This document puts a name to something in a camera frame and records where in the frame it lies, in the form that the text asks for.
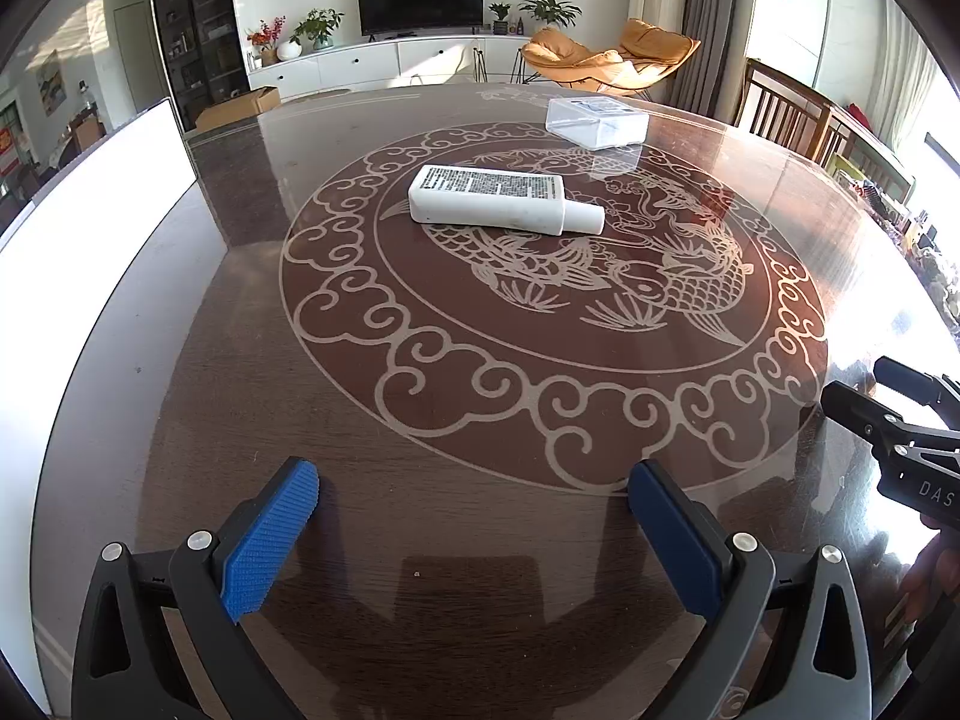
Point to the framed wall picture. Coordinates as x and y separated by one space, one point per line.
51 82

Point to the clear plastic box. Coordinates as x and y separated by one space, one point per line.
596 124

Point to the green plant in teal pot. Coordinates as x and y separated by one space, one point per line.
319 26

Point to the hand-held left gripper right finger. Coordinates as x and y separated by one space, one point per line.
675 540

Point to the white round vase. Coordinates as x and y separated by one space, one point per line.
289 52

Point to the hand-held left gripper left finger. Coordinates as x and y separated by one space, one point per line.
270 540

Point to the clutter of small goods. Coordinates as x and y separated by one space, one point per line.
922 240

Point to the brown cardboard box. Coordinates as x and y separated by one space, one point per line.
240 106

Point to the orange lounge chair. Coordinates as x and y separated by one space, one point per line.
585 60

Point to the dark glass display cabinet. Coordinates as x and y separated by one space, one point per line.
199 22

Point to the white cardboard box container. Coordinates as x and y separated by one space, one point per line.
90 277

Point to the grey curtain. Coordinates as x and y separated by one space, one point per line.
709 15

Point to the large leafy potted plant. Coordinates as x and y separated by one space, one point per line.
549 9

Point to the red flower bouquet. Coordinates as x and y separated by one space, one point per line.
264 34

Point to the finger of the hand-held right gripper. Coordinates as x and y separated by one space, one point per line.
870 416
915 382

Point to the small potted plant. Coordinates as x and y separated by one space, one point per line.
499 15

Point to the wooden slatted chair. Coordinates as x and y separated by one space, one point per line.
780 109

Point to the black flat television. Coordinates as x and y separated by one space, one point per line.
420 4

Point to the white television cabinet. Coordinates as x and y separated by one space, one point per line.
375 64

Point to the person's right hand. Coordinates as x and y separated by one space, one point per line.
930 577

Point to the white bottle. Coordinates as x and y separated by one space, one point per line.
487 199

